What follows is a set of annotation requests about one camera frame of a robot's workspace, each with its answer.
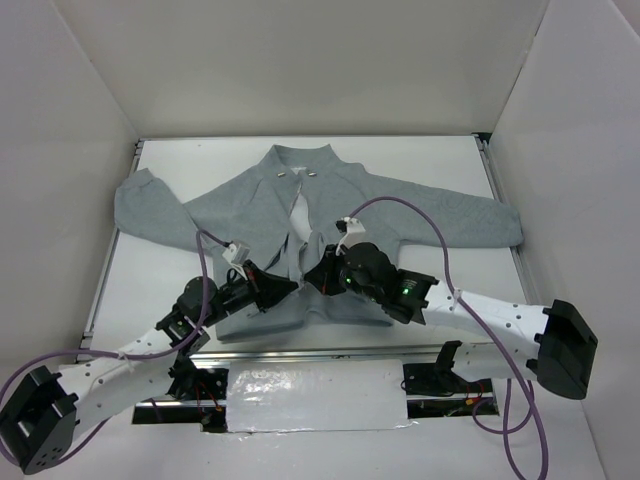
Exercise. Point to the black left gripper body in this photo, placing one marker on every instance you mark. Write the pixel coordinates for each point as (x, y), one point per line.
(256, 286)

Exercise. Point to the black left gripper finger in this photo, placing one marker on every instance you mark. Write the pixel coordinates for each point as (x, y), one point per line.
(271, 296)
(268, 281)

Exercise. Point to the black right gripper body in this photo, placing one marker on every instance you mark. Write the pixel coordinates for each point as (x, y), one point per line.
(333, 272)

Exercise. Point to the grey zip-up jacket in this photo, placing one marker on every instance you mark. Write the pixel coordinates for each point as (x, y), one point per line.
(286, 206)

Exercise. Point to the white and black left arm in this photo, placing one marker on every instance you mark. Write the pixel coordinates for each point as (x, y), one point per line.
(49, 410)

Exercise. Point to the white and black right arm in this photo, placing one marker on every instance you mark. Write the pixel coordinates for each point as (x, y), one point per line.
(553, 346)

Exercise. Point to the white taped cover plate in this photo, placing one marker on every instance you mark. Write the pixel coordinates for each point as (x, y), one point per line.
(286, 397)

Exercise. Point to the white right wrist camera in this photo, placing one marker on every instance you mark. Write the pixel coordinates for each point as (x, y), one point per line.
(353, 232)

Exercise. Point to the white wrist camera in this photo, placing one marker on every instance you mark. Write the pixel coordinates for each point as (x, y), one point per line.
(235, 254)
(353, 232)

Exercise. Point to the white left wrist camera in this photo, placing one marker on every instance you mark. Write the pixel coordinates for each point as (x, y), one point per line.
(235, 254)

